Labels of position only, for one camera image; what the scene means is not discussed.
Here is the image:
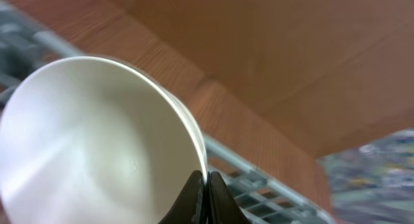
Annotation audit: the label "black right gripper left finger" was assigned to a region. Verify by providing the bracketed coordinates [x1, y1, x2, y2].
[158, 170, 206, 224]

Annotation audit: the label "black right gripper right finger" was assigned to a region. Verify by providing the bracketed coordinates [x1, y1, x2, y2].
[208, 172, 251, 224]

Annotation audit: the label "white bowl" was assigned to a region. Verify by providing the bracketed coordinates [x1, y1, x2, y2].
[1, 56, 207, 223]

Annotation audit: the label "grey plastic dishwasher rack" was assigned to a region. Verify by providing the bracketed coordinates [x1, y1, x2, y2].
[1, 0, 335, 223]

